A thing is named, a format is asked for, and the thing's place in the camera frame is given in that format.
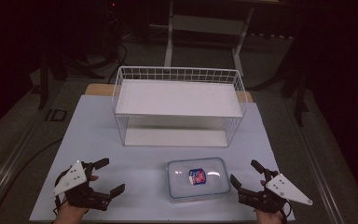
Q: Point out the metal floor rail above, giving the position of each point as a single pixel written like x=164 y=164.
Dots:
x=317 y=168
x=9 y=168

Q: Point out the black stand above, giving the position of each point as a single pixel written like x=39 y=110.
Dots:
x=44 y=81
x=300 y=99

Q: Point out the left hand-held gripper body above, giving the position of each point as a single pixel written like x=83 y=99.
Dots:
x=74 y=179

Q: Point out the wooden table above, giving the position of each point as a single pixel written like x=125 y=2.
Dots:
x=99 y=89

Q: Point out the black floor plate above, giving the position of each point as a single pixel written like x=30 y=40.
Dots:
x=56 y=115

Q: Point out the light blue table mat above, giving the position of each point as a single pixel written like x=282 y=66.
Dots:
x=105 y=146

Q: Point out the person's right hand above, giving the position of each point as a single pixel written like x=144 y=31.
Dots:
x=268 y=217

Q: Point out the white metal stand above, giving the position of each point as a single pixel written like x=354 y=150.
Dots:
x=168 y=46

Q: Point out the blue red small packet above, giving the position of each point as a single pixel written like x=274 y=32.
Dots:
x=197 y=176

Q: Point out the clear plastic lidded container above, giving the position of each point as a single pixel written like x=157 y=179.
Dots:
x=199 y=179

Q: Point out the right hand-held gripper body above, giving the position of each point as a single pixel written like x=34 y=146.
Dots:
x=282 y=188

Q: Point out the person's left hand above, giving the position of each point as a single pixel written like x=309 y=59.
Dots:
x=71 y=213

